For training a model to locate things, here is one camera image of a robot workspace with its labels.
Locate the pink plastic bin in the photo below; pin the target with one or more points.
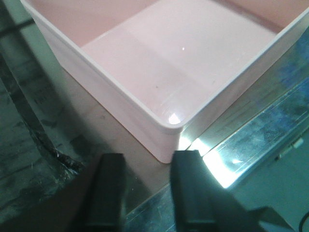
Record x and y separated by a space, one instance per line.
167 69

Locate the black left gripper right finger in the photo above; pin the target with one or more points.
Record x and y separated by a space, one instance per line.
201 204

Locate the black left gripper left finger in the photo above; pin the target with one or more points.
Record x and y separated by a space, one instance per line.
104 206

